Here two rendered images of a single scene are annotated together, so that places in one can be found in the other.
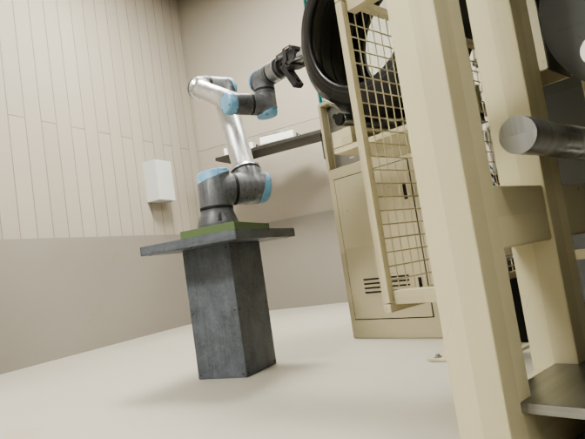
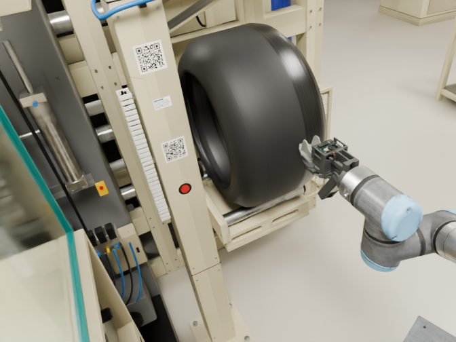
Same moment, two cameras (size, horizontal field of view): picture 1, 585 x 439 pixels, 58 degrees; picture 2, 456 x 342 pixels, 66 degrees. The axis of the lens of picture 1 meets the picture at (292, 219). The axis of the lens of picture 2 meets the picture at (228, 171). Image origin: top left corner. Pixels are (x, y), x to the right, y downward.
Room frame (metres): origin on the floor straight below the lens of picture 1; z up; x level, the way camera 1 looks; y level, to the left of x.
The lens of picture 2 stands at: (2.84, -0.06, 1.81)
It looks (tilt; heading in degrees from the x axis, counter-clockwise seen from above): 37 degrees down; 204
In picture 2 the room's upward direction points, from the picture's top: 9 degrees counter-clockwise
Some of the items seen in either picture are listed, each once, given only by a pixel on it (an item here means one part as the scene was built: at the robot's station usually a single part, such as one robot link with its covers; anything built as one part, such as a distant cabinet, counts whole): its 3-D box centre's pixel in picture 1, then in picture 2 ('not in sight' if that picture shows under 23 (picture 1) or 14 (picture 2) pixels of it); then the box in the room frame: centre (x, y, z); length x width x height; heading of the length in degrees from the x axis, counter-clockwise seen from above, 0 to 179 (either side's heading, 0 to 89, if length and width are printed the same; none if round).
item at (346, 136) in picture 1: (373, 140); (263, 216); (1.93, -0.34, 0.83); 0.36 x 0.09 x 0.06; 133
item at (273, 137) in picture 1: (282, 138); not in sight; (4.94, -0.02, 1.61); 0.37 x 0.35 x 0.09; 63
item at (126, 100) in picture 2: not in sight; (148, 161); (2.10, -0.65, 1.19); 0.05 x 0.04 x 0.48; 43
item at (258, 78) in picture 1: (264, 78); (386, 208); (2.23, 0.03, 1.24); 0.12 x 0.09 x 0.10; 43
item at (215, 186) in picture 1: (216, 188); not in sight; (2.41, 0.32, 0.82); 0.17 x 0.15 x 0.18; 118
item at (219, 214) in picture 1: (218, 218); not in sight; (2.40, 0.33, 0.69); 0.19 x 0.19 x 0.10
